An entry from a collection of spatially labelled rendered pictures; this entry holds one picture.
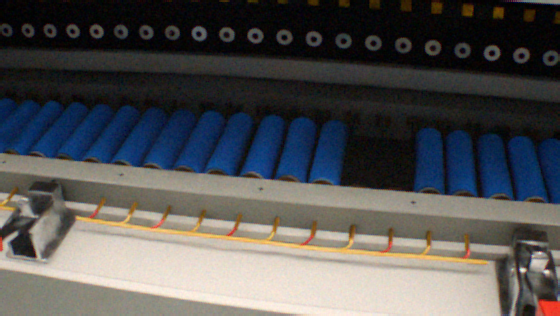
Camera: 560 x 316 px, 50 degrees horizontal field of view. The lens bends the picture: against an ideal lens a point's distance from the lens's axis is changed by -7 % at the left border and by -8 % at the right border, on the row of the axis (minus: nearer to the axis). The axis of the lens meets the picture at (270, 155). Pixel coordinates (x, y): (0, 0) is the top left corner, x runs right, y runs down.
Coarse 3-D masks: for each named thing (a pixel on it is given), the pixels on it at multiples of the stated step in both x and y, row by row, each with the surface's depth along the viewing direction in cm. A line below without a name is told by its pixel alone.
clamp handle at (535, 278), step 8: (536, 256) 28; (544, 256) 28; (528, 264) 29; (536, 264) 28; (544, 264) 28; (528, 272) 29; (536, 272) 29; (528, 280) 28; (536, 280) 28; (544, 280) 28; (536, 288) 27; (544, 288) 27; (536, 296) 26; (544, 296) 26; (552, 296) 26; (536, 304) 26; (544, 304) 25; (552, 304) 25; (536, 312) 25; (544, 312) 24; (552, 312) 24
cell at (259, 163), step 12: (264, 120) 41; (276, 120) 41; (264, 132) 40; (276, 132) 40; (252, 144) 40; (264, 144) 39; (276, 144) 40; (252, 156) 38; (264, 156) 38; (276, 156) 39; (252, 168) 37; (264, 168) 37
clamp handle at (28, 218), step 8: (24, 208) 33; (32, 208) 33; (24, 216) 33; (32, 216) 33; (8, 224) 32; (16, 224) 32; (24, 224) 32; (32, 224) 33; (0, 232) 31; (8, 232) 31; (16, 232) 31; (0, 240) 30; (8, 240) 31; (0, 248) 30
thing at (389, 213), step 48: (0, 192) 38; (96, 192) 36; (144, 192) 35; (192, 192) 35; (240, 192) 34; (288, 192) 34; (336, 192) 34; (384, 192) 34; (240, 240) 33; (432, 240) 33; (480, 240) 33
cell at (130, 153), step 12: (156, 108) 43; (144, 120) 42; (156, 120) 42; (168, 120) 43; (132, 132) 41; (144, 132) 41; (156, 132) 42; (132, 144) 39; (144, 144) 40; (120, 156) 38; (132, 156) 39; (144, 156) 40
